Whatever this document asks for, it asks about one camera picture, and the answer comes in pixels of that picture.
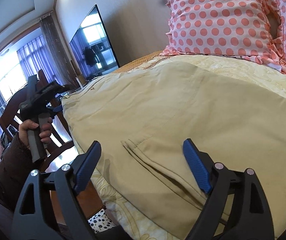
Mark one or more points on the person's left forearm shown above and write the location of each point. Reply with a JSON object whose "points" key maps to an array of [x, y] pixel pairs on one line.
{"points": [[14, 165]]}

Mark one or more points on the beige pants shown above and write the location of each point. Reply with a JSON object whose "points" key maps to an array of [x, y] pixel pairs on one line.
{"points": [[183, 130]]}

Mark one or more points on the purple window curtains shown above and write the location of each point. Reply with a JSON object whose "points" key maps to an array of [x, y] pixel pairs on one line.
{"points": [[30, 57]]}

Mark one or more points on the white dotted cloth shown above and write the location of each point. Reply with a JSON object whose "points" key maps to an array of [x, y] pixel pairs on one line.
{"points": [[99, 221]]}

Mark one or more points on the black flat screen television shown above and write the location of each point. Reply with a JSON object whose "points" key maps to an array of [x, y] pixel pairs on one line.
{"points": [[94, 45]]}

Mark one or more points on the yellow patterned bed sheet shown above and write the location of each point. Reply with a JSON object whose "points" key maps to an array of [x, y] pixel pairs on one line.
{"points": [[258, 72]]}

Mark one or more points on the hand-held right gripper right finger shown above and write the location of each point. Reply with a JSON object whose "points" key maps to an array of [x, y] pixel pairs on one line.
{"points": [[198, 166]]}

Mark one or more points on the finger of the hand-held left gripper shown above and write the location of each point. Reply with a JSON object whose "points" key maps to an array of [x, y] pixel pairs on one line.
{"points": [[56, 109]]}

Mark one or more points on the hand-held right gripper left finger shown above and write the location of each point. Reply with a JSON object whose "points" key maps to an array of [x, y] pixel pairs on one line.
{"points": [[84, 171]]}

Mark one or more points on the pink polka dot pillow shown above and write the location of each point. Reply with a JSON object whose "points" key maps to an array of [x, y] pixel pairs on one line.
{"points": [[228, 20]]}

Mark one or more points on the dark wooden chair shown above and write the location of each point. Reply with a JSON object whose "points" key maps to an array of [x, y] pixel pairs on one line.
{"points": [[20, 107]]}

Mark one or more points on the brown patterned curtain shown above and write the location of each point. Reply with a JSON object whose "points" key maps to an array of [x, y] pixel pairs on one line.
{"points": [[56, 47]]}

